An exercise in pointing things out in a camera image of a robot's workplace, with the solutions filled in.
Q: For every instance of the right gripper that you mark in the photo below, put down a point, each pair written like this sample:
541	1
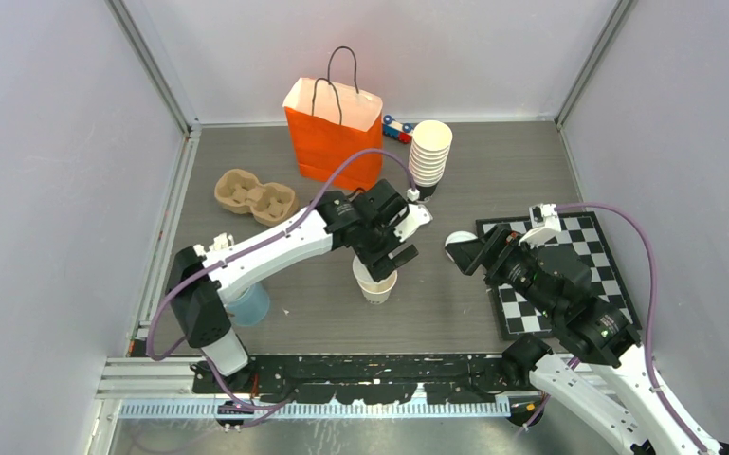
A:
468	253

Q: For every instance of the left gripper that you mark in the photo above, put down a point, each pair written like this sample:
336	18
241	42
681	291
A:
378	267

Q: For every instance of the white paper coffee cup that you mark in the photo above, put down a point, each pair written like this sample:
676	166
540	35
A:
374	292

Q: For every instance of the white plastic cup lid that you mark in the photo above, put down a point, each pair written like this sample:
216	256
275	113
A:
459	237

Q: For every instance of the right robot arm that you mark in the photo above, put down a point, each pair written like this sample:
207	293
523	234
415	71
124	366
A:
596	334

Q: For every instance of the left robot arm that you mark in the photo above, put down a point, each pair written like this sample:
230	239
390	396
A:
203	281

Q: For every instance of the black white checkerboard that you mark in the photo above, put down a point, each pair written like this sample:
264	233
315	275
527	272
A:
581	238

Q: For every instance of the stack of white paper cups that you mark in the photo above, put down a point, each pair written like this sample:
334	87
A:
429	149

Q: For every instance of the red blue toy car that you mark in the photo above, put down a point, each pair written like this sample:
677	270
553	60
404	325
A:
394	129

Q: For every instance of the cardboard cup carrier tray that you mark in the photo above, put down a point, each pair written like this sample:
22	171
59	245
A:
241	192

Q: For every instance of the blue plastic cup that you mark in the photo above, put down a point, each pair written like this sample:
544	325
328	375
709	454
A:
250	307

